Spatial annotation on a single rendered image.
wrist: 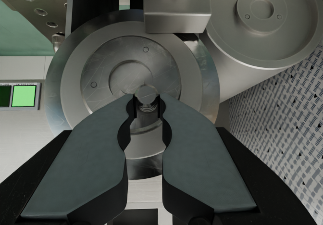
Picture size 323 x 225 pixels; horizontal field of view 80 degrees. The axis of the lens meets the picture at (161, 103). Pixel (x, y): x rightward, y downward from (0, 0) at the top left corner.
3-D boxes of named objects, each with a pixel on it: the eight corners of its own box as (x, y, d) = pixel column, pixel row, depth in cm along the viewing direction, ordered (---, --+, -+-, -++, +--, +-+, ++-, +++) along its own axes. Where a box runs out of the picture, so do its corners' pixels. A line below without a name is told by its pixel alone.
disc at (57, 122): (216, 10, 18) (225, 179, 15) (214, 13, 18) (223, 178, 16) (51, 6, 17) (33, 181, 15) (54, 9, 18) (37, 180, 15)
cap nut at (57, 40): (63, 34, 49) (62, 51, 48) (69, 41, 53) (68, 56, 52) (48, 34, 49) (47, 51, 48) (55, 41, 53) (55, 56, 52)
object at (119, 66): (142, 16, 15) (201, 91, 14) (143, 30, 17) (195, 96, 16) (59, 69, 14) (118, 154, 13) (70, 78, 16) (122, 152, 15)
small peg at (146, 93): (140, 110, 11) (130, 89, 11) (142, 116, 14) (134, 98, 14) (162, 100, 11) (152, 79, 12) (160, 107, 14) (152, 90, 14)
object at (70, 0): (80, -121, 21) (70, 41, 18) (118, 15, 44) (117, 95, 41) (75, -121, 21) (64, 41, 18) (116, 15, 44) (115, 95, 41)
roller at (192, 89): (201, 21, 17) (206, 158, 15) (172, 91, 42) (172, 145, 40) (65, 18, 16) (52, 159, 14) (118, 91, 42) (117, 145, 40)
